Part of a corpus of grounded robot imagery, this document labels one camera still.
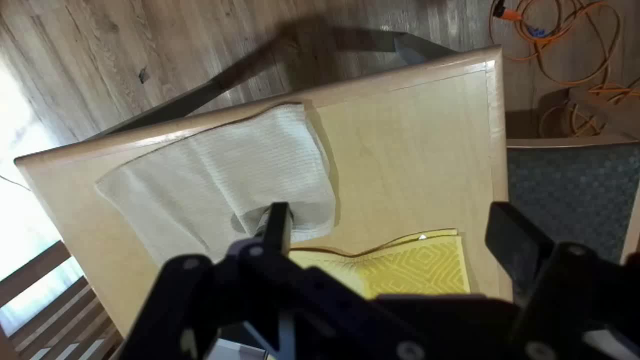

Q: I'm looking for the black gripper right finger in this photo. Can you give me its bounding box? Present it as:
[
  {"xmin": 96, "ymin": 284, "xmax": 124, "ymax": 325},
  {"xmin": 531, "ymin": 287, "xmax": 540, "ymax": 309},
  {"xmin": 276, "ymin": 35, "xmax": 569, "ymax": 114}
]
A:
[{"xmin": 484, "ymin": 200, "xmax": 558, "ymax": 306}]

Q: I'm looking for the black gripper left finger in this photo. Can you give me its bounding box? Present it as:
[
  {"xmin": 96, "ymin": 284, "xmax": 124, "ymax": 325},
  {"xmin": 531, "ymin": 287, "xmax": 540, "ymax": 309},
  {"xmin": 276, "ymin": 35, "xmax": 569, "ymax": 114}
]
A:
[{"xmin": 260, "ymin": 200, "xmax": 294, "ymax": 257}]

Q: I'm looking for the wooden chair blue seat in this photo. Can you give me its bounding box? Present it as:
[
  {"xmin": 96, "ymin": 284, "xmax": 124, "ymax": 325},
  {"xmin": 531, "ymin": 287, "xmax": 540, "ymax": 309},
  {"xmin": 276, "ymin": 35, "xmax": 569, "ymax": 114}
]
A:
[{"xmin": 504, "ymin": 131, "xmax": 640, "ymax": 266}]

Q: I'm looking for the white cloth napkin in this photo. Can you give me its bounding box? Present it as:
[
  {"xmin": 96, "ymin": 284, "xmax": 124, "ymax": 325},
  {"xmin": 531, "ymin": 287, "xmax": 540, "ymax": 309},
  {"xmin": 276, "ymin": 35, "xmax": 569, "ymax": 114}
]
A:
[{"xmin": 94, "ymin": 101, "xmax": 340, "ymax": 266}]

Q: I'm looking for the yellow patterned cloth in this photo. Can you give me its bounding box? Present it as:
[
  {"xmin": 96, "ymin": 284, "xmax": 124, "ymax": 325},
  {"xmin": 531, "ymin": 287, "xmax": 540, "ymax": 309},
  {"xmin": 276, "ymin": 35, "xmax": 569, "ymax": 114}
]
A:
[{"xmin": 287, "ymin": 228, "xmax": 472, "ymax": 301}]

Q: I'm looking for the wooden slat-back chair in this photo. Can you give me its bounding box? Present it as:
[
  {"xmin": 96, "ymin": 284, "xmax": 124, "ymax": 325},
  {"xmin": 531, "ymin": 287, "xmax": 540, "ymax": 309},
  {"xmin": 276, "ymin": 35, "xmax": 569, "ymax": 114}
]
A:
[{"xmin": 0, "ymin": 240, "xmax": 126, "ymax": 360}]

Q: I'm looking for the orange cable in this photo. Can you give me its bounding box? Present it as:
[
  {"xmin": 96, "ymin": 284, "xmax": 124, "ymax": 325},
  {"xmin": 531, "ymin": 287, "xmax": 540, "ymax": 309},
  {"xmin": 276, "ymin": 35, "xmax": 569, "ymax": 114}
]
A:
[{"xmin": 489, "ymin": 0, "xmax": 640, "ymax": 139}]

